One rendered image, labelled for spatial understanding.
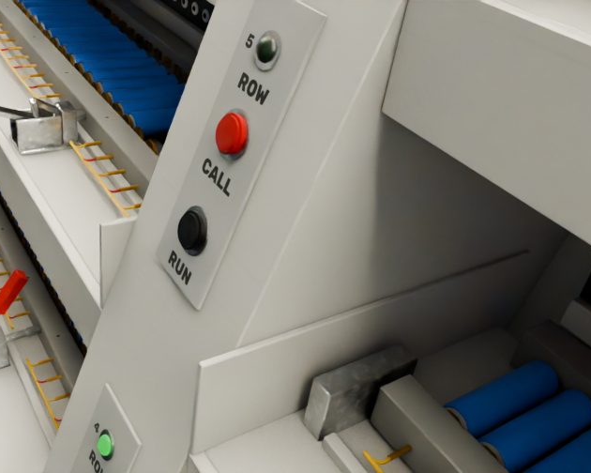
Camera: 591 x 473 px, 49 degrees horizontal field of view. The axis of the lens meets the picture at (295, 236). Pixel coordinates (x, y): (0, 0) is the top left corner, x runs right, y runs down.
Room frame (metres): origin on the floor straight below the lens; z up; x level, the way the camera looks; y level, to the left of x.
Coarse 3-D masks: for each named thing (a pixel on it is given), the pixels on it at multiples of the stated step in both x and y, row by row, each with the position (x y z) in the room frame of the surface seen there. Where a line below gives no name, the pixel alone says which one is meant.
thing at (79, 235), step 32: (192, 32) 0.59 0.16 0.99; (0, 64) 0.53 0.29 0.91; (0, 96) 0.47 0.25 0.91; (32, 96) 0.48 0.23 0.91; (0, 128) 0.42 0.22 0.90; (0, 160) 0.41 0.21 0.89; (32, 160) 0.39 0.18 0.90; (64, 160) 0.40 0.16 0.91; (32, 192) 0.36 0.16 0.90; (64, 192) 0.37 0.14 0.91; (96, 192) 0.37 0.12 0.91; (32, 224) 0.36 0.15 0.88; (64, 224) 0.34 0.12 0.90; (96, 224) 0.34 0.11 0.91; (128, 224) 0.27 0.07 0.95; (64, 256) 0.32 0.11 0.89; (96, 256) 0.31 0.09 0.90; (64, 288) 0.32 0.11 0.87; (96, 288) 0.29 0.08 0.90; (96, 320) 0.29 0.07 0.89
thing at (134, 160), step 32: (0, 0) 0.61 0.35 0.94; (0, 32) 0.56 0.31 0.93; (32, 32) 0.55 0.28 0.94; (32, 64) 0.51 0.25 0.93; (64, 64) 0.50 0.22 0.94; (64, 96) 0.47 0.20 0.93; (96, 96) 0.45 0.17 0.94; (96, 128) 0.42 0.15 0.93; (128, 128) 0.42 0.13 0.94; (128, 160) 0.38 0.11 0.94
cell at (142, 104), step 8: (168, 96) 0.49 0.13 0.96; (176, 96) 0.49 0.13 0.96; (120, 104) 0.46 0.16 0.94; (128, 104) 0.46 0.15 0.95; (136, 104) 0.47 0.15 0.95; (144, 104) 0.47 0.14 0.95; (152, 104) 0.47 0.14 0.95; (160, 104) 0.48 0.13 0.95; (168, 104) 0.48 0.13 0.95; (176, 104) 0.49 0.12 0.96; (128, 112) 0.46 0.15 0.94
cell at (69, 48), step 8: (64, 48) 0.55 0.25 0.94; (72, 48) 0.55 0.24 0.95; (80, 48) 0.55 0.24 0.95; (88, 48) 0.56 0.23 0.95; (96, 48) 0.56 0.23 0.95; (104, 48) 0.56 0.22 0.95; (112, 48) 0.57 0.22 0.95; (120, 48) 0.57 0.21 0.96; (128, 48) 0.58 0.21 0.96; (136, 48) 0.58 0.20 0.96
